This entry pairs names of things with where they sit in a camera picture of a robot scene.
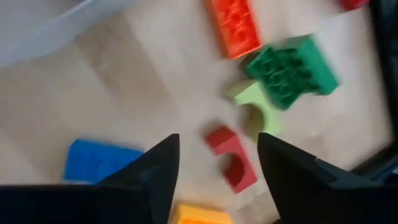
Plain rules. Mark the lime wooden arch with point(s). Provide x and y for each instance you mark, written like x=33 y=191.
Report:
x=253 y=96

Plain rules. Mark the dark green Lego brick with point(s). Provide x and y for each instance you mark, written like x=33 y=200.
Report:
x=276 y=74

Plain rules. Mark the red wooden arch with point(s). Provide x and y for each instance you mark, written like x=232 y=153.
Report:
x=227 y=146

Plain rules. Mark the blue Lego brick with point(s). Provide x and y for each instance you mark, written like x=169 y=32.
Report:
x=90 y=160

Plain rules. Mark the black aluminium table frame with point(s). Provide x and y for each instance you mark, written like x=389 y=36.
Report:
x=387 y=62

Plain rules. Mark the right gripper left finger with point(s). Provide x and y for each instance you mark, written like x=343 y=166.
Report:
x=149 y=186

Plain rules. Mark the magenta Lego brick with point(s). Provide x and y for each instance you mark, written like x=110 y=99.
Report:
x=353 y=3

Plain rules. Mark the clear plastic bin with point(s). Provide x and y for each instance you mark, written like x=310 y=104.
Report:
x=46 y=31

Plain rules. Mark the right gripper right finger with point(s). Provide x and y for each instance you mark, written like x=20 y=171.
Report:
x=295 y=186

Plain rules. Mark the orange Lego brick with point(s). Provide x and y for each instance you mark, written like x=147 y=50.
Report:
x=202 y=216

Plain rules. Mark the red Lego brick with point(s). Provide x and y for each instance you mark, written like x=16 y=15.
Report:
x=236 y=28

